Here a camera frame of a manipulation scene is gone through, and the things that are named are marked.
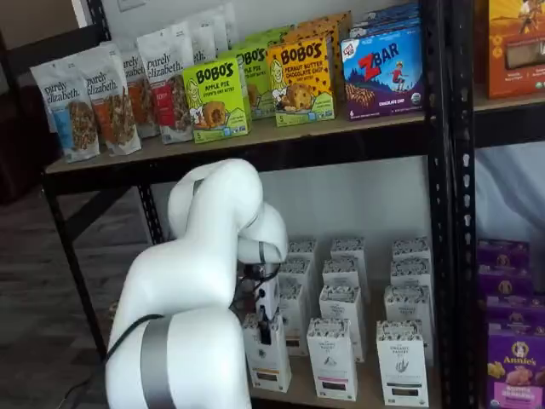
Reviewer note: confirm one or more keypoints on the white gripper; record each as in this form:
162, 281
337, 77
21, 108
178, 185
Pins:
268, 294

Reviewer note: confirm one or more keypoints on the white tea box yellow strip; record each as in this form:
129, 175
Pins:
300, 272
304, 249
294, 307
268, 366

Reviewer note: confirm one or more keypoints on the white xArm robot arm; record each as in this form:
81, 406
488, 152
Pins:
191, 277

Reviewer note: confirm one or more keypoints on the white tea box pink strip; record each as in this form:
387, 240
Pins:
340, 270
340, 302
347, 247
332, 358

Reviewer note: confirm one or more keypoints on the white tea box black strip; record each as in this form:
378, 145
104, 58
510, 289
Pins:
406, 302
402, 366
411, 249
411, 270

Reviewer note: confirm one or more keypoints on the green Bobo's apple pie box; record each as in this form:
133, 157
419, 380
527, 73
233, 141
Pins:
255, 81
272, 36
217, 102

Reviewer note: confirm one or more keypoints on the purple Annie's pasta box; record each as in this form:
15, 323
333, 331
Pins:
517, 324
504, 281
502, 253
515, 307
517, 375

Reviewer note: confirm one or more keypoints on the yellow Bobo's peanut butter box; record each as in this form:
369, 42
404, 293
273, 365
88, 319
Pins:
315, 32
300, 81
328, 18

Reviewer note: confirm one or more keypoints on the blue purple Zbar box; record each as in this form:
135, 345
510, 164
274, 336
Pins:
385, 25
383, 72
387, 9

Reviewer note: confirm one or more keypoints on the orange product box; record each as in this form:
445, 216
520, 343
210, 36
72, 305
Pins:
515, 51

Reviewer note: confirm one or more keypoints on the red label granola bag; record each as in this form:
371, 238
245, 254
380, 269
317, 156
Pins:
170, 98

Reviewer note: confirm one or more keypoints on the orange label granola bag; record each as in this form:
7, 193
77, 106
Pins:
113, 115
134, 68

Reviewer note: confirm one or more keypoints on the white plastic sheet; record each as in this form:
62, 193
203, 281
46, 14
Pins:
511, 191

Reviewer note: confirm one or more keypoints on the blue label granola bag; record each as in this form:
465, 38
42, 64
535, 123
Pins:
68, 115

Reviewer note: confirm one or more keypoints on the white granola bag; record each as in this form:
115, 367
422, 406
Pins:
232, 21
196, 42
220, 38

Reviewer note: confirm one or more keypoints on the dark brown furniture piece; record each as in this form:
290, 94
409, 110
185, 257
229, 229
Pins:
21, 140

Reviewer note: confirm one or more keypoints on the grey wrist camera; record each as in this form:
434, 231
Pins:
248, 298

